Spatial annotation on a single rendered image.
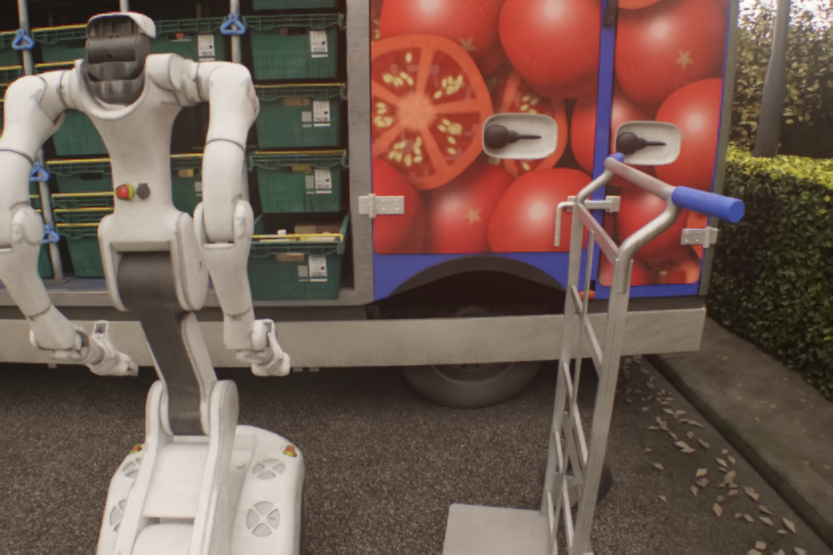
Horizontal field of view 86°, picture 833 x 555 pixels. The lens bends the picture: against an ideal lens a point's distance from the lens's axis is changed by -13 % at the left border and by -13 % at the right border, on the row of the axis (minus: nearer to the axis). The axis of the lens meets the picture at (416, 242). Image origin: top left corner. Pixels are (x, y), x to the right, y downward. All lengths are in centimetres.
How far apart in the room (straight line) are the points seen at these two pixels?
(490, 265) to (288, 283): 79
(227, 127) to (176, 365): 65
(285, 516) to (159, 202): 89
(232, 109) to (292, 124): 106
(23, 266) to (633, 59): 201
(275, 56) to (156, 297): 119
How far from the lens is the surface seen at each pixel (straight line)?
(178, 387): 146
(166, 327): 130
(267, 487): 154
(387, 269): 200
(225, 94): 107
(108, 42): 117
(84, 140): 244
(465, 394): 240
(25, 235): 119
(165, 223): 118
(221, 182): 98
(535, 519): 193
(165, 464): 150
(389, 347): 213
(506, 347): 219
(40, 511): 230
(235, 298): 104
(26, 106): 127
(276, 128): 212
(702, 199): 86
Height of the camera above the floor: 135
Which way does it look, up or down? 15 degrees down
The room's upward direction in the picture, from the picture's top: straight up
